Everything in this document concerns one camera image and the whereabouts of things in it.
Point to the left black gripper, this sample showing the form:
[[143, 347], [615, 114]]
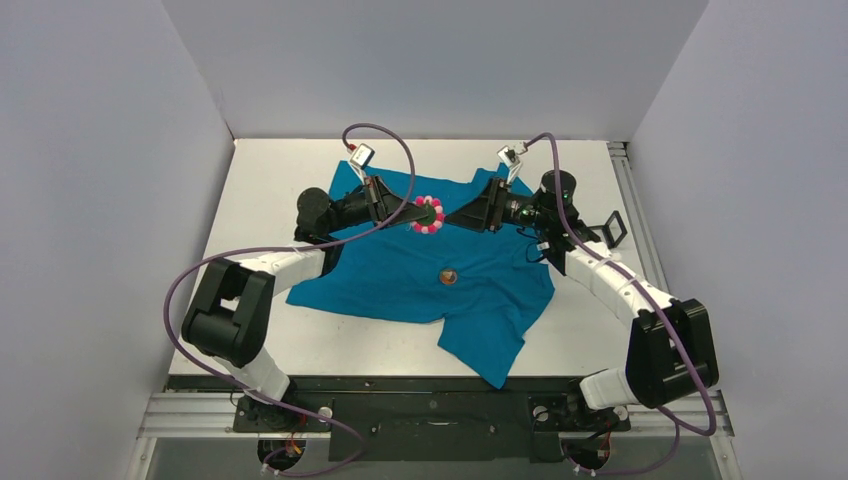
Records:
[[386, 202]]

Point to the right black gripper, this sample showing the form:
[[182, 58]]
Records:
[[495, 205]]

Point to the blue t-shirt garment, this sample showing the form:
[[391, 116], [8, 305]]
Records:
[[393, 275]]

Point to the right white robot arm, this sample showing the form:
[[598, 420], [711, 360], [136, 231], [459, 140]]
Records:
[[670, 351]]

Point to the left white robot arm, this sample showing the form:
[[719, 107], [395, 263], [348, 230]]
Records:
[[229, 314]]

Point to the orange print on shirt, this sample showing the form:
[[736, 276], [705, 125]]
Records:
[[448, 276]]

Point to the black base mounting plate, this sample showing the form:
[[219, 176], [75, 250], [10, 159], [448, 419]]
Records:
[[391, 418]]

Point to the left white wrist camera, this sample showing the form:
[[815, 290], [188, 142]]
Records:
[[360, 157]]

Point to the black square frame stand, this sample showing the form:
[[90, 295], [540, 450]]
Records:
[[613, 231]]

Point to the aluminium side rail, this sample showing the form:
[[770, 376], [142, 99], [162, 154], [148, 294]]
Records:
[[639, 230]]

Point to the aluminium front rail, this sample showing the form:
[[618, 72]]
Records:
[[213, 415]]

